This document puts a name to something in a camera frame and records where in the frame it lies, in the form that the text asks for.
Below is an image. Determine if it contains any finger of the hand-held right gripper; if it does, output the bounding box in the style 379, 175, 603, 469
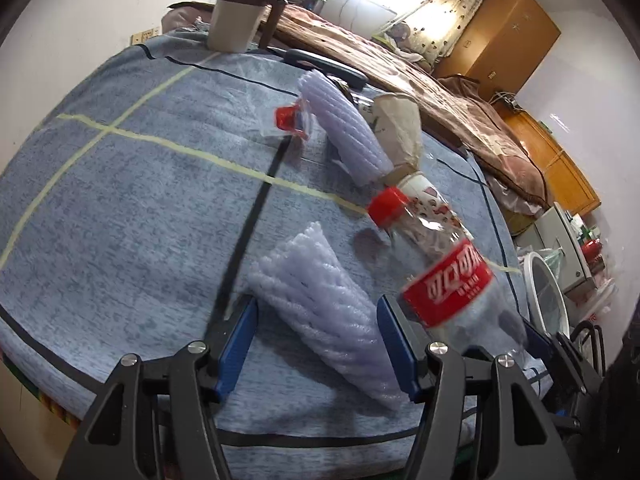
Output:
542, 375, 585, 433
524, 319, 603, 402

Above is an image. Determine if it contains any blue checked blanket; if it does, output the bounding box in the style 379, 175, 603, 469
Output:
0, 30, 523, 461

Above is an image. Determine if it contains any wooden bed headboard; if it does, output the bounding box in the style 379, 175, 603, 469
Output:
500, 109, 602, 217

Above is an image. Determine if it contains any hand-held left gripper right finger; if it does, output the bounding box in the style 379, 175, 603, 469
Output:
376, 294, 583, 480

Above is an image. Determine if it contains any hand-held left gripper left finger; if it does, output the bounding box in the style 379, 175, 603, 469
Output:
56, 295, 261, 480

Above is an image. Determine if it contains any white cup with brown lid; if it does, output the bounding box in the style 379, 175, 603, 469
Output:
207, 0, 281, 53

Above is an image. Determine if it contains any dark phone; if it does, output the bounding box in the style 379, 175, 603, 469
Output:
282, 49, 368, 88

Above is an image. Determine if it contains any wooden wardrobe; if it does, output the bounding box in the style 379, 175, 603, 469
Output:
435, 0, 562, 102

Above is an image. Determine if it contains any white foam net sleeve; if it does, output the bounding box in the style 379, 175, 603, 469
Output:
298, 70, 396, 188
247, 220, 408, 411

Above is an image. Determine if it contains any clear plastic bottle red label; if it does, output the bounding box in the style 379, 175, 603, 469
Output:
367, 171, 531, 361

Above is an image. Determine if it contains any bed with brown blanket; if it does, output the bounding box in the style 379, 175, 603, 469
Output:
165, 0, 551, 211

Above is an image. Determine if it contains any black tube frame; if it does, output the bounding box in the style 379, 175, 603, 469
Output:
570, 322, 608, 378

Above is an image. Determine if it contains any patterned curtain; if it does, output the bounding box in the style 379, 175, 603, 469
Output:
395, 0, 493, 61

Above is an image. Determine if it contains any white nightstand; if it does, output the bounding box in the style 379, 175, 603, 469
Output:
515, 202, 596, 297

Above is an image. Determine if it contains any white round bin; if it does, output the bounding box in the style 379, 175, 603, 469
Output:
522, 251, 571, 341

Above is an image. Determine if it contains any red jar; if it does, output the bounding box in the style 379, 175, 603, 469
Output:
580, 240, 603, 267

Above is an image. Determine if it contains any clear wrapper with red cap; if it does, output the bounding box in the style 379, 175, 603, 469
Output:
260, 102, 316, 141

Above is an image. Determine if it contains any beige paper pouch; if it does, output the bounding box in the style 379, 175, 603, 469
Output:
372, 92, 423, 181

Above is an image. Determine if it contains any striped cloth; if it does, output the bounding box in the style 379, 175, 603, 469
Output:
0, 350, 83, 428

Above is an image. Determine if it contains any brown plush toy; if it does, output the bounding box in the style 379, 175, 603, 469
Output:
385, 22, 416, 48

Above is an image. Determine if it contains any dark wooden table leg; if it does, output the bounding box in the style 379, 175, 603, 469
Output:
259, 0, 289, 50

